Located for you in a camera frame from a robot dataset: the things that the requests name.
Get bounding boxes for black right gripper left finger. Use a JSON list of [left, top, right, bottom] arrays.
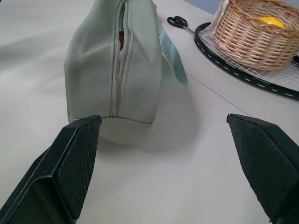
[[0, 114, 103, 224]]

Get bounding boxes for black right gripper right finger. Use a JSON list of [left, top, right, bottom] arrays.
[[227, 113, 299, 224]]

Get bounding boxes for pale green zippered bag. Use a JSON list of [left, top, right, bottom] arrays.
[[64, 0, 189, 147]]

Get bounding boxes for black badminton racket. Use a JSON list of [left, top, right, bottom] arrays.
[[193, 21, 299, 102]]

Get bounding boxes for woven wicker basket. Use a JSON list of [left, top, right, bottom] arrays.
[[213, 0, 299, 71]]

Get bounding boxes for yellow lemon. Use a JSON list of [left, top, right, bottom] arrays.
[[253, 16, 286, 29]]

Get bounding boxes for white cloth basket liner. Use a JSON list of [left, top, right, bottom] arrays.
[[211, 0, 232, 29]]

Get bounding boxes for black handled scissors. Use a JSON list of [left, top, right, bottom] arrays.
[[167, 15, 195, 35]]

